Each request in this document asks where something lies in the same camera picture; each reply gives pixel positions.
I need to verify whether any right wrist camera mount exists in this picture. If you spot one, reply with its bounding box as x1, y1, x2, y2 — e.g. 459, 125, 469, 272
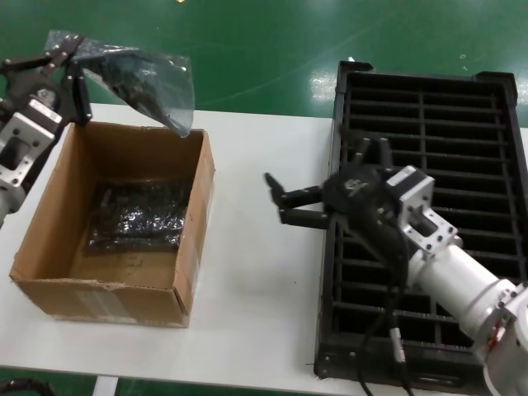
385, 164, 460, 252

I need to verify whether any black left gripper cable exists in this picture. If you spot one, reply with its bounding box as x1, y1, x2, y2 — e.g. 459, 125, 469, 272
0, 377, 53, 396

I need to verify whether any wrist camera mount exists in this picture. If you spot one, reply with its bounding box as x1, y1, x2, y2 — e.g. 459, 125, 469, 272
0, 98, 64, 195
385, 164, 460, 252

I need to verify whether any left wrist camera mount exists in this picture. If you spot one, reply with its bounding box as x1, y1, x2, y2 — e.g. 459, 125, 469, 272
0, 98, 64, 195

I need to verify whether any clear antistatic bag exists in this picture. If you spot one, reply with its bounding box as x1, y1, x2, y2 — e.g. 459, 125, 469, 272
45, 29, 195, 139

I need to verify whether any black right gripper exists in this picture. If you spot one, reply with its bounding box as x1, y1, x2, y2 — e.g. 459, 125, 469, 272
263, 135, 410, 270

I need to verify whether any bagged graphics card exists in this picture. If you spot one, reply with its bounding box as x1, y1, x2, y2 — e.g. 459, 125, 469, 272
84, 177, 195, 257

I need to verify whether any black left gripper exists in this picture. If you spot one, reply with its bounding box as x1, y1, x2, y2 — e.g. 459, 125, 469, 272
0, 35, 92, 125

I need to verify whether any brown cardboard box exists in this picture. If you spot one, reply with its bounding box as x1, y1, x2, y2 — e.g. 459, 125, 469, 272
8, 121, 216, 329

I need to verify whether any black slotted container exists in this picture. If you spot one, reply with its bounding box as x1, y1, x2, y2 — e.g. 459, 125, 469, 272
313, 60, 528, 391

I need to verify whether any white table leg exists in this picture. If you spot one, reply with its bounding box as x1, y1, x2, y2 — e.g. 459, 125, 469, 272
93, 377, 120, 396

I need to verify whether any dark graphics card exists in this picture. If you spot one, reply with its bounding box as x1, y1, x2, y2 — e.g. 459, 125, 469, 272
76, 51, 186, 134

